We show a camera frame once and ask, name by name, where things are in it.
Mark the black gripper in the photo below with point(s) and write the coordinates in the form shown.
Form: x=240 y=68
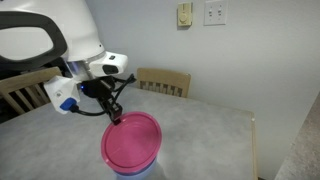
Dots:
x=96 y=88

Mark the blue plastic bowl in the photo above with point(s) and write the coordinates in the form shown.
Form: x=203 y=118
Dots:
x=133 y=175

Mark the light wooden slat-back chair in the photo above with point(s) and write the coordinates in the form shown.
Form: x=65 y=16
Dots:
x=163 y=76

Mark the dark wooden slat-back chair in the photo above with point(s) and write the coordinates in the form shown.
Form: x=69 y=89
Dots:
x=23 y=80

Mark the grey speckled countertop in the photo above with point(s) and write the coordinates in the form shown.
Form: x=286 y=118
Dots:
x=306 y=150

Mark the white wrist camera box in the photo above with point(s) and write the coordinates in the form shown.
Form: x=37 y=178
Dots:
x=108 y=65

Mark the white bracket with blue plug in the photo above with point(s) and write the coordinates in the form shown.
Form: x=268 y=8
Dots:
x=61 y=90

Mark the beige wall dimmer switch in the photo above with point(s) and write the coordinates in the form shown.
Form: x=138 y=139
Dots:
x=184 y=14

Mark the white wall switch plate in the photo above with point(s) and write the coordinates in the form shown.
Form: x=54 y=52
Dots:
x=215 y=12

